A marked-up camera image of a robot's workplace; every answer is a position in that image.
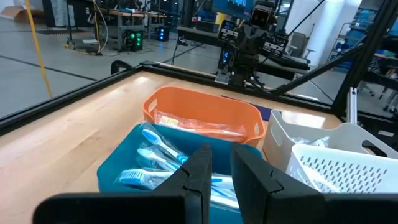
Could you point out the wooden top workbench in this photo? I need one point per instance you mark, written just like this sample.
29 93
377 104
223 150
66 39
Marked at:
133 14

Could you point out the teal plastic basket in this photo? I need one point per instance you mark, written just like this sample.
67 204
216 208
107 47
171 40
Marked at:
124 158

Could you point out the black computer blue light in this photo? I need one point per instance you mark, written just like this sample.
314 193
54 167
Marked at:
162 33

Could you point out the grey plastic basket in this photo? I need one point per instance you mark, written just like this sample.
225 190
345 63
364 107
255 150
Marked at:
280 140

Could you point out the orange plastic basket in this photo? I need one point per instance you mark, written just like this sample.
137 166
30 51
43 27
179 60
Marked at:
202 105

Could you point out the silver aluminium profile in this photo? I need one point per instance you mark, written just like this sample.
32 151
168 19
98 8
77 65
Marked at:
353 105

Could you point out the blue white toothbrush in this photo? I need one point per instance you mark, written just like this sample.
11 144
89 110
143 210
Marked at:
222 193
155 158
161 144
140 177

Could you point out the grey office chair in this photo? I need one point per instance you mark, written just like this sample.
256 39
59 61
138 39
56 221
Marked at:
298 43

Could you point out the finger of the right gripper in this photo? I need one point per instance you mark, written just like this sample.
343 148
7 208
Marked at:
248 39
259 39

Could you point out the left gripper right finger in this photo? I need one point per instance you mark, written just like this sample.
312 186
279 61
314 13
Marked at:
255 186

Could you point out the black computer green lights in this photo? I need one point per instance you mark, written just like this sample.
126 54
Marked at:
134 39

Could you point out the orange toothbrush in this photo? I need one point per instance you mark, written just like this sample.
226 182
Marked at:
192 124
224 137

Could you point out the white perforated plastic basket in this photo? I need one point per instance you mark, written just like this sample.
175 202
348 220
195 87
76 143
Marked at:
342 171

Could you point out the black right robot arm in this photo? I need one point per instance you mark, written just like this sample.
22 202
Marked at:
239 71

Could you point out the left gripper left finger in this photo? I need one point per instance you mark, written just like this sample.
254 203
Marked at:
192 183

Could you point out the blue monitor screen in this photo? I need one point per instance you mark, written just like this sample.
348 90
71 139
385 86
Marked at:
233 7

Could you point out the brown cardboard box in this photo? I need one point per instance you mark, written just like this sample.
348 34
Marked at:
14 13

